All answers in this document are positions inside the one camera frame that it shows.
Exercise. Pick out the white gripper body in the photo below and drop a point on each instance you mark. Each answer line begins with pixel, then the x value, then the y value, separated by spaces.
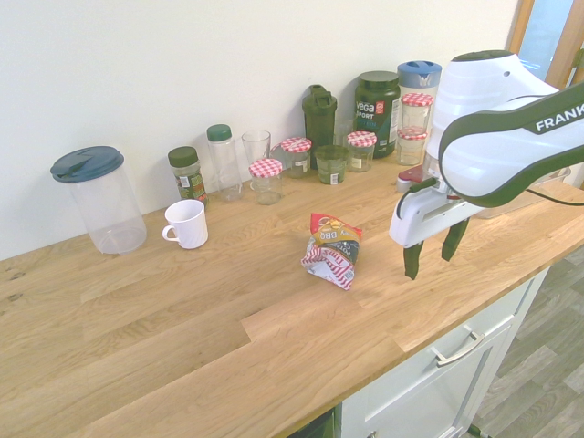
pixel 417 219

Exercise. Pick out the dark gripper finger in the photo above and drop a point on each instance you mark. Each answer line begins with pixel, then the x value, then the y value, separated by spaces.
pixel 412 262
pixel 452 242

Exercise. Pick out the red BBQ chip bag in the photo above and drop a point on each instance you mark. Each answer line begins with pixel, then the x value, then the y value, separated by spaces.
pixel 330 255

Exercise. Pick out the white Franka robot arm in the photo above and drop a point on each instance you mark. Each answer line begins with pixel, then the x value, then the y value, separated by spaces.
pixel 483 137

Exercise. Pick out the red grey small device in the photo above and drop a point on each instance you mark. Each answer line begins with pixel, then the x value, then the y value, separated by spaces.
pixel 410 175

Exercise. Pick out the glass jar red checkered lid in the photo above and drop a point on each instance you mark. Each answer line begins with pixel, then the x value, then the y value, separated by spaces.
pixel 361 150
pixel 416 111
pixel 296 157
pixel 410 148
pixel 266 182

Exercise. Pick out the dark green plastic tub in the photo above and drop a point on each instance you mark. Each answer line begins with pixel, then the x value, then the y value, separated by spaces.
pixel 332 166

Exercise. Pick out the Vega Sport protein tub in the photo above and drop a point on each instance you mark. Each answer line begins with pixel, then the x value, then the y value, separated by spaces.
pixel 376 114

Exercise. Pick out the white kitchen cabinet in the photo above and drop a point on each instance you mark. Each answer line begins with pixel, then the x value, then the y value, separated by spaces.
pixel 433 388

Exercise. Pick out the dark green shaker bottle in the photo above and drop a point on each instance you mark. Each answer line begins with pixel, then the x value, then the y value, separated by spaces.
pixel 319 118

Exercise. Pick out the clear pitcher light blue lid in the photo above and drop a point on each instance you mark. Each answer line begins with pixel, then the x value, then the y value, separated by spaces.
pixel 417 75

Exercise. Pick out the tall clear drinking glass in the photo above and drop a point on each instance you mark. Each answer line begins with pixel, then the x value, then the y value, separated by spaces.
pixel 255 146

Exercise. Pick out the black dishwasher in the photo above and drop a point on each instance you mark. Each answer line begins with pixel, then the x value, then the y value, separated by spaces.
pixel 321 424

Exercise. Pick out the clear bottle green cap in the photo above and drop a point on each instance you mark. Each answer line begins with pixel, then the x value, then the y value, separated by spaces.
pixel 223 164

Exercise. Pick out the white ceramic mug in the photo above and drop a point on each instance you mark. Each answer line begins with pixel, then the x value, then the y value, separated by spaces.
pixel 189 226

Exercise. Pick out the spice jar dark lid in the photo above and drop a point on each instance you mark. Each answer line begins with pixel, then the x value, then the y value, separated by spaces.
pixel 188 178

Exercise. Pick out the clear pitcher dark blue lid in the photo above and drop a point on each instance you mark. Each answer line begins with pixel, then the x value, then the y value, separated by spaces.
pixel 107 201

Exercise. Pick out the wooden door frame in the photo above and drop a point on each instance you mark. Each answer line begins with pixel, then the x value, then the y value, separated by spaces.
pixel 563 50

